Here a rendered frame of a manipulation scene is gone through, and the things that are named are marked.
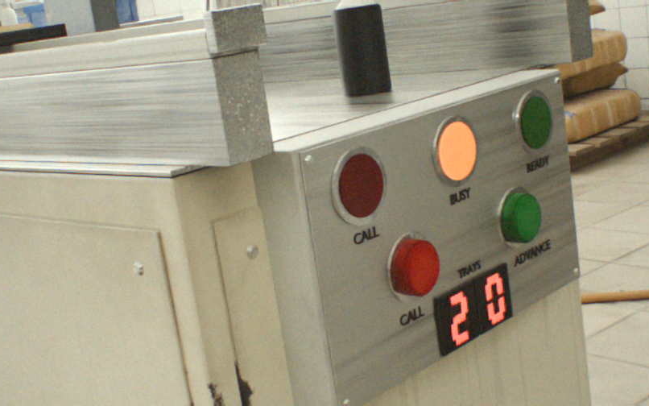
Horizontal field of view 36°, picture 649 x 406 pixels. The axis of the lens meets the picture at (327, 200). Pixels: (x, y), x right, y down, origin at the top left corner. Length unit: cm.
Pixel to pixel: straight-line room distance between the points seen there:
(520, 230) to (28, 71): 29
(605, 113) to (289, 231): 410
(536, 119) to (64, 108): 28
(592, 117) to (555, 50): 379
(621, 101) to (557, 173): 402
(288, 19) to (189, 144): 37
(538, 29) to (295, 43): 23
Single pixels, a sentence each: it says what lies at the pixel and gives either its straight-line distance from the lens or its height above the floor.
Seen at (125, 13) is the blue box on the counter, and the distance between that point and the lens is 443.
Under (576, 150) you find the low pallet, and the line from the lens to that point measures 423.
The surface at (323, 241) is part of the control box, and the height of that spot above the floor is 79.
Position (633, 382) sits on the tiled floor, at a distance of 226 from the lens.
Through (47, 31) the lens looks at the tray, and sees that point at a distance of 120.
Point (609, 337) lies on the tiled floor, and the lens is 250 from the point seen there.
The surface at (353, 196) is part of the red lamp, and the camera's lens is 49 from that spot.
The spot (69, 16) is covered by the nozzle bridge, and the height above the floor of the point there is 92.
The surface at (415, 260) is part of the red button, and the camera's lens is 52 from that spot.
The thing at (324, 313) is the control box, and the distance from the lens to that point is 49.
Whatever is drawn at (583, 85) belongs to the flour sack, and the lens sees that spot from 473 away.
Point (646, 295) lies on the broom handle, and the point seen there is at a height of 1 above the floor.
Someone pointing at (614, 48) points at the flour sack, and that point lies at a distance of 467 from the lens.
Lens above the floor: 91
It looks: 12 degrees down
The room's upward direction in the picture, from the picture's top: 9 degrees counter-clockwise
